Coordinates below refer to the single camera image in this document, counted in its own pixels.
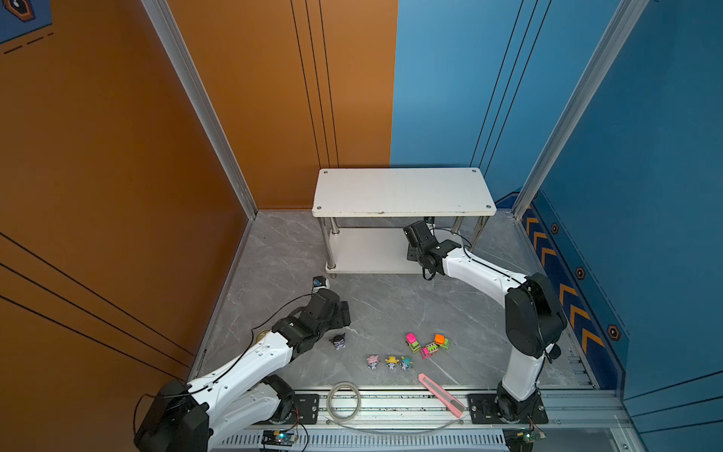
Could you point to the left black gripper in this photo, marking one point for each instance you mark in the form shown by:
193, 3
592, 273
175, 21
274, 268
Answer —
342, 314

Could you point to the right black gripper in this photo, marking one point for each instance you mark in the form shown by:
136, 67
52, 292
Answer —
410, 251

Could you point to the black purple figurine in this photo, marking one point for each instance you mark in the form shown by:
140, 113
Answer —
338, 341

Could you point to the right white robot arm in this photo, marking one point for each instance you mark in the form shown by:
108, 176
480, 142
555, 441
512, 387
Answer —
534, 318

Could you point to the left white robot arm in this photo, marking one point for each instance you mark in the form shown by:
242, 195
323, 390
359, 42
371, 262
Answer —
199, 415

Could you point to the pink small figurine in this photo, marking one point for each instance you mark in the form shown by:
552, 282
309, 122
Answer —
372, 362

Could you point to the white two-tier shelf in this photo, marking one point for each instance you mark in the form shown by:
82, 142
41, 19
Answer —
456, 193

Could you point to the yellow small figurine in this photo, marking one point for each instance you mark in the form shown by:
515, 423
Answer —
392, 362

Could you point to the pink green toy truck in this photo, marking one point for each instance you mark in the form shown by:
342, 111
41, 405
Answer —
412, 342

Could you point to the teal small figurine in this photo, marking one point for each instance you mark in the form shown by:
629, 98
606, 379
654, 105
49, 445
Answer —
406, 363

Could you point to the pink toy car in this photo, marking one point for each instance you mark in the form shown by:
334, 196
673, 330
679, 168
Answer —
429, 350

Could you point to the clear coiled tube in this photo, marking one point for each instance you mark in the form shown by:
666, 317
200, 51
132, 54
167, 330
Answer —
415, 411

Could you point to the orange green toy car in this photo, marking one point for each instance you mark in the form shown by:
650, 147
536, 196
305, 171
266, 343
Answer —
441, 341

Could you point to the left green circuit board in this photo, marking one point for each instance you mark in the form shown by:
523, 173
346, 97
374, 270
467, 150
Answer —
279, 439

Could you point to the green circuit board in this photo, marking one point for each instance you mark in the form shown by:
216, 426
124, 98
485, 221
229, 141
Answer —
523, 441
279, 439

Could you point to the pink utility knife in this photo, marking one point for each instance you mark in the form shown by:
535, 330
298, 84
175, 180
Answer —
440, 395

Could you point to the black round cap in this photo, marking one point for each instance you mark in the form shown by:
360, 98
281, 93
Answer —
552, 352

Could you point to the right green circuit board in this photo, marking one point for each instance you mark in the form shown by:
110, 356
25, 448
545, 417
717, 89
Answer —
523, 441

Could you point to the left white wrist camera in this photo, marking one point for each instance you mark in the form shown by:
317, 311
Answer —
319, 282

